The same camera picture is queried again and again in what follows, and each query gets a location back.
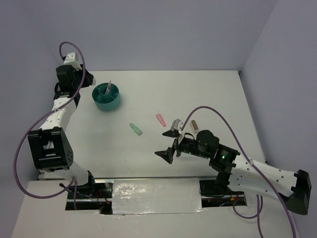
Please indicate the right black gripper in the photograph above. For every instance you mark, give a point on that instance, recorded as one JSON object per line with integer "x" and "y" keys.
{"x": 167, "y": 154}

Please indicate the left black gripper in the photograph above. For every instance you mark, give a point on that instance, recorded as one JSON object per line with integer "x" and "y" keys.
{"x": 88, "y": 78}

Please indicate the pink pen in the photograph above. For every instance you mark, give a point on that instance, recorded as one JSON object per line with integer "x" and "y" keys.
{"x": 107, "y": 88}

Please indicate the silver white pen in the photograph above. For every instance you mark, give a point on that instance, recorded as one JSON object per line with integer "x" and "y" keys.
{"x": 109, "y": 85}

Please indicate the brown-top white eraser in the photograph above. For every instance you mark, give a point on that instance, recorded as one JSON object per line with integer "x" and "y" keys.
{"x": 194, "y": 126}

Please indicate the green highlighter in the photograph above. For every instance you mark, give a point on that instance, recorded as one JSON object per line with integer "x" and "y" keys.
{"x": 135, "y": 129}

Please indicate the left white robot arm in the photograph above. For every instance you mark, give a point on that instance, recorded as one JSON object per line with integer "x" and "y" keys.
{"x": 84, "y": 178}

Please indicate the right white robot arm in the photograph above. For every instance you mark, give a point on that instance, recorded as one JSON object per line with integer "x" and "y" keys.
{"x": 236, "y": 173}

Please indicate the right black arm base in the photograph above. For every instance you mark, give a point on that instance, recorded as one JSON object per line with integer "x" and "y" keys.
{"x": 211, "y": 196}

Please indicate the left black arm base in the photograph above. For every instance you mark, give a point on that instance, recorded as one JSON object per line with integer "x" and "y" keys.
{"x": 100, "y": 200}

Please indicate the teal round divided organizer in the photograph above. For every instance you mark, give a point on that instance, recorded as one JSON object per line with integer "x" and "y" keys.
{"x": 106, "y": 102}

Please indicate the silver foil sheet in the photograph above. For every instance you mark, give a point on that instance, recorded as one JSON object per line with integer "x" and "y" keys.
{"x": 156, "y": 196}

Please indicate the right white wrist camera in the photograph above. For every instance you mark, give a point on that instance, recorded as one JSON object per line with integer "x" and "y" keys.
{"x": 176, "y": 128}

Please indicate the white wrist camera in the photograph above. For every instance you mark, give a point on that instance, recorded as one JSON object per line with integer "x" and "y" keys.
{"x": 176, "y": 128}
{"x": 72, "y": 59}

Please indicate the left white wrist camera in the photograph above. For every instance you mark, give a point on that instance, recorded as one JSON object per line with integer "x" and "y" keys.
{"x": 72, "y": 59}

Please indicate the aluminium rail left edge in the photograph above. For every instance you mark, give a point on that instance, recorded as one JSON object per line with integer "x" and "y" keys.
{"x": 51, "y": 150}

